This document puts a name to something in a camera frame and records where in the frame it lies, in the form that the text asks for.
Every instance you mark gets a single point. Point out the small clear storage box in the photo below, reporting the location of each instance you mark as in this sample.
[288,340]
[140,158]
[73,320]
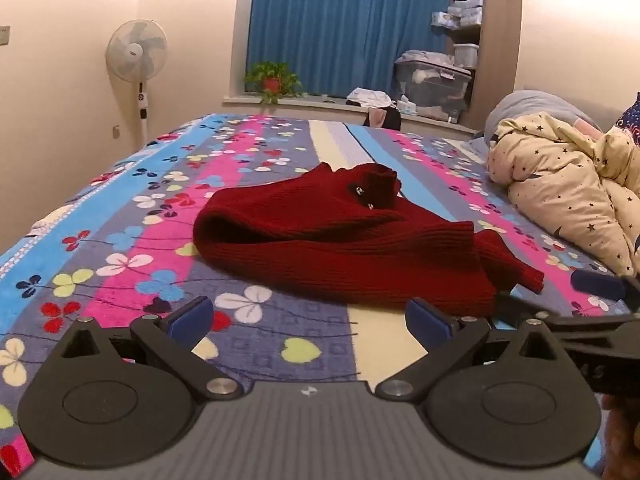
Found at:
[465,55]

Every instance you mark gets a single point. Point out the red knitted sweater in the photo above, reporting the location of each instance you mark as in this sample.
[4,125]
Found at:
[325,240]

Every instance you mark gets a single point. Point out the potted green plant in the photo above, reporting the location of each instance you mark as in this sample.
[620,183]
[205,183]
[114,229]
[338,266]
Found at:
[272,82]

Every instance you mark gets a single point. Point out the pack of tissues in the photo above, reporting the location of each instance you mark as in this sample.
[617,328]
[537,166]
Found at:
[446,19]

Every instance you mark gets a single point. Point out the floral striped bed blanket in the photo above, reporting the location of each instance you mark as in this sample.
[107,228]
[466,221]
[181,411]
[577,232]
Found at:
[150,200]

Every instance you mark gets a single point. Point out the white crumpled clothes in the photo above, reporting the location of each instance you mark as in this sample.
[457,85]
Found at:
[369,97]

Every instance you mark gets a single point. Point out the white windowsill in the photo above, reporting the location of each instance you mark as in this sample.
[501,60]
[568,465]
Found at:
[310,102]

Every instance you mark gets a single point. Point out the stack of white boxes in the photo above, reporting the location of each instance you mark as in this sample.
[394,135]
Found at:
[470,7]

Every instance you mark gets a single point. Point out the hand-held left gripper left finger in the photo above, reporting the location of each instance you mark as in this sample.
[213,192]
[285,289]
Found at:
[191,321]

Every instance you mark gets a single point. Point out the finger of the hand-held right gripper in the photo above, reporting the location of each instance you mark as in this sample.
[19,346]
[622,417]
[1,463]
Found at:
[597,284]
[530,307]

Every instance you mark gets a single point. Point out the dark blue printed pillow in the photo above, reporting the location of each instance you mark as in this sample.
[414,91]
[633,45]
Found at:
[631,117]

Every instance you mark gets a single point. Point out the wall socket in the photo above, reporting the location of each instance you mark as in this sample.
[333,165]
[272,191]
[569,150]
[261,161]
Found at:
[116,131]

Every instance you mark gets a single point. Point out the grey-blue pillow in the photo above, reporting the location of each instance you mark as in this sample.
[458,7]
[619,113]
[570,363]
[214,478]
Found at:
[530,102]

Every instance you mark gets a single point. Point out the white standing fan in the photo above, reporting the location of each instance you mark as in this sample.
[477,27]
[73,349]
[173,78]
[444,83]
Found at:
[136,50]

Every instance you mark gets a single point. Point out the blue curtain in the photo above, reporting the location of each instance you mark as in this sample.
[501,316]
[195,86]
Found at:
[340,25]

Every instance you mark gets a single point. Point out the dark bag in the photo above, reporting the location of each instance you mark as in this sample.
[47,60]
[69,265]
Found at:
[382,119]

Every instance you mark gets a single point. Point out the cream star-print duvet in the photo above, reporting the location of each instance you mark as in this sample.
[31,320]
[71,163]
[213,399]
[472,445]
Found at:
[565,185]

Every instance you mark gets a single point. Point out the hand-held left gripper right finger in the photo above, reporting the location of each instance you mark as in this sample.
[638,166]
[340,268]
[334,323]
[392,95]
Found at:
[429,321]

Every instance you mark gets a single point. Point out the person's right forearm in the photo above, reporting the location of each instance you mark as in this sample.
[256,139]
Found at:
[622,435]

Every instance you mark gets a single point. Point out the wooden bookshelf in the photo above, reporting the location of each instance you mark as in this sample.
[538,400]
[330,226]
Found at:
[500,35]

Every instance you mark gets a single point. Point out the large clear storage box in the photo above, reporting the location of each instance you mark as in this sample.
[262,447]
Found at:
[432,85]

